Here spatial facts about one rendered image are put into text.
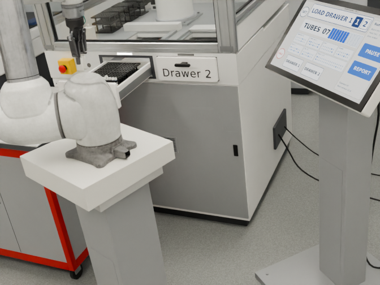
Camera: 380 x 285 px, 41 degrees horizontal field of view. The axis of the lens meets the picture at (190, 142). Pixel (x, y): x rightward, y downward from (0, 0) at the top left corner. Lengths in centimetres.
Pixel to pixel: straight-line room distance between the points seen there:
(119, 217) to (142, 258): 23
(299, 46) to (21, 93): 95
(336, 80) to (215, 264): 116
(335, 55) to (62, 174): 96
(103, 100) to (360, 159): 94
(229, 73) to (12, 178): 105
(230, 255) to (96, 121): 114
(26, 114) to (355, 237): 131
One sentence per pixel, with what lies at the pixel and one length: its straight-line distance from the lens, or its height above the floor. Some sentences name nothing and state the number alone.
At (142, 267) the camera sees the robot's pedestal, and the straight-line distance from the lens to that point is 194.
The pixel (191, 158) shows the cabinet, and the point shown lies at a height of 40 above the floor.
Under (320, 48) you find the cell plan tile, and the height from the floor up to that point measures 106.
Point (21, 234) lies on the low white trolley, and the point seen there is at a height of 26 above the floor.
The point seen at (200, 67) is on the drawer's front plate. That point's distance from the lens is 223.
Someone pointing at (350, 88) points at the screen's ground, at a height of 100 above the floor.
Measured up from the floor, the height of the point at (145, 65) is 89.
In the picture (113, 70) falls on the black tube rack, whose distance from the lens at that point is 232.
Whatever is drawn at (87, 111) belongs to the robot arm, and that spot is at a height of 102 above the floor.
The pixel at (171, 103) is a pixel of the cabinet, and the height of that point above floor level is 69.
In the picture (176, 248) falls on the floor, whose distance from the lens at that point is 258.
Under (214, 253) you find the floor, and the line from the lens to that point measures 251.
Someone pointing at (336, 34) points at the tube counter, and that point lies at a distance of 176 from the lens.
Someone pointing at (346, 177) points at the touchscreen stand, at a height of 60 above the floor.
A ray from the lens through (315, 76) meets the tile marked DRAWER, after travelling 173.
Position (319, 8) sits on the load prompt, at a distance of 189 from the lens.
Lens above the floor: 163
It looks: 28 degrees down
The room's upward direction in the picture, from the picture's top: 8 degrees counter-clockwise
